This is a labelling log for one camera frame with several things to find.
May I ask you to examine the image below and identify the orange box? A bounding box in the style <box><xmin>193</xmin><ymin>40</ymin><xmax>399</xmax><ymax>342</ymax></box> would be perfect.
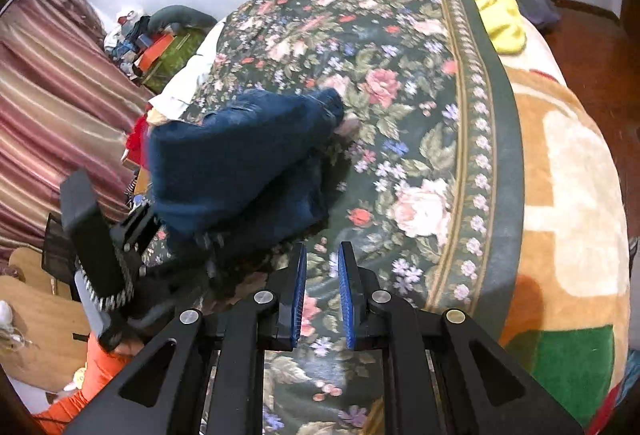
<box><xmin>135</xmin><ymin>34</ymin><xmax>175</xmax><ymax>73</ymax></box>

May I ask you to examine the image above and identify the white cloth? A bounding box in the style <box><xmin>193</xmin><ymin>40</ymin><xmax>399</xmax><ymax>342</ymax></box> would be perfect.
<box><xmin>149</xmin><ymin>22</ymin><xmax>223</xmax><ymax>117</ymax></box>

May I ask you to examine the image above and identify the pile of small clutter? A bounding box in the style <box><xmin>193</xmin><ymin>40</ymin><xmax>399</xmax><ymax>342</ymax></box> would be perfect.
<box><xmin>102</xmin><ymin>9</ymin><xmax>153</xmax><ymax>78</ymax></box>

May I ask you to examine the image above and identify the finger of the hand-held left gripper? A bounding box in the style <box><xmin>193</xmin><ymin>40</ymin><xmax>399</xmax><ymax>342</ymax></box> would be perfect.
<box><xmin>197</xmin><ymin>232</ymin><xmax>226</xmax><ymax>288</ymax></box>

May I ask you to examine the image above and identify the person's left forearm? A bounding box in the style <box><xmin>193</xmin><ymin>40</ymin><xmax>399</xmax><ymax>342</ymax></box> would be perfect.
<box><xmin>37</xmin><ymin>334</ymin><xmax>132</xmax><ymax>435</ymax></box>

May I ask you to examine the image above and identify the green box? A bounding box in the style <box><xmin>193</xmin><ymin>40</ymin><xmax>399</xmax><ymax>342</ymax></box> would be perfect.
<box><xmin>142</xmin><ymin>29</ymin><xmax>203</xmax><ymax>93</ymax></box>

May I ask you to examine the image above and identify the striped pink curtain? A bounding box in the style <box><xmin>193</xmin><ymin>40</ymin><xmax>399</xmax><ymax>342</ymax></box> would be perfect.
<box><xmin>0</xmin><ymin>0</ymin><xmax>157</xmax><ymax>262</ymax></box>

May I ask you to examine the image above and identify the yellow cloth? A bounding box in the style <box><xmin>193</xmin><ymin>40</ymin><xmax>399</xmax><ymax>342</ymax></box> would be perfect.
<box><xmin>298</xmin><ymin>0</ymin><xmax>527</xmax><ymax>57</ymax></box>

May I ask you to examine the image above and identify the red cloth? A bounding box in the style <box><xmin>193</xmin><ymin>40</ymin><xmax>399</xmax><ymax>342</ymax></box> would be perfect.
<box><xmin>124</xmin><ymin>114</ymin><xmax>153</xmax><ymax>166</ymax></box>

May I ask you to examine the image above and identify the blue denim jacket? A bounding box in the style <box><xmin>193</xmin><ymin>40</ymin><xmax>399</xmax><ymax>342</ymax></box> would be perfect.
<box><xmin>147</xmin><ymin>88</ymin><xmax>346</xmax><ymax>257</ymax></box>

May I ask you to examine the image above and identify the black mesh basket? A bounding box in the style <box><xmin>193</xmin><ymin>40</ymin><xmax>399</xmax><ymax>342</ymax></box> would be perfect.
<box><xmin>44</xmin><ymin>212</ymin><xmax>78</xmax><ymax>287</ymax></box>

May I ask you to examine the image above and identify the grey pillow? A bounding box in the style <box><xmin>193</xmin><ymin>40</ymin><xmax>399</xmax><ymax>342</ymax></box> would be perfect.
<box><xmin>149</xmin><ymin>4</ymin><xmax>218</xmax><ymax>32</ymax></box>

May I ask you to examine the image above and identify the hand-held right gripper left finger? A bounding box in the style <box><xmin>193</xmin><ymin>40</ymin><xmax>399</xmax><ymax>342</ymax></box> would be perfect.
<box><xmin>64</xmin><ymin>241</ymin><xmax>308</xmax><ymax>435</ymax></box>

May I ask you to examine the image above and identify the dark floral blanket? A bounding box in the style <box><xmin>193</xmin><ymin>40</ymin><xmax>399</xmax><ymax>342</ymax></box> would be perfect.
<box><xmin>145</xmin><ymin>0</ymin><xmax>526</xmax><ymax>435</ymax></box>

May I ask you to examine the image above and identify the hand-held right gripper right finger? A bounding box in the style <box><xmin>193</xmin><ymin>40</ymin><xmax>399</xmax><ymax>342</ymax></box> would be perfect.
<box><xmin>337</xmin><ymin>241</ymin><xmax>586</xmax><ymax>435</ymax></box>

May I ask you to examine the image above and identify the brown white green plush blanket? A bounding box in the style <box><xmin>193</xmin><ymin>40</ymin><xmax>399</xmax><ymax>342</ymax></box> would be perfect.
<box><xmin>450</xmin><ymin>0</ymin><xmax>640</xmax><ymax>435</ymax></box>

